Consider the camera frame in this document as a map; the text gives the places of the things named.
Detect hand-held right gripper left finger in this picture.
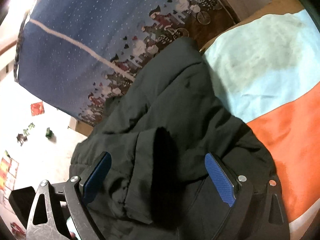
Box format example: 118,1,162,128
25,152,112,240

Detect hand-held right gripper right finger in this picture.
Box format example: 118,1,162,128
204,152,291,240

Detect black pants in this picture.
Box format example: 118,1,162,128
70,37,278,240

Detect cardboard box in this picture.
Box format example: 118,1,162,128
68,117,79,131

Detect orange and blue striped blanket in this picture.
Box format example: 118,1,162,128
200,10,320,230

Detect blue printed curtain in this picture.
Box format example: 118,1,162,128
14,0,240,128

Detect brown fuzzy blanket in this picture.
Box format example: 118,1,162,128
199,0,304,53

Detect green and dark wall stickers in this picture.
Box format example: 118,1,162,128
16,122,36,146

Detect colourful wall poster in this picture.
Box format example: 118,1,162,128
0,150,19,198

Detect red wall paper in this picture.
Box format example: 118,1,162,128
30,102,45,117

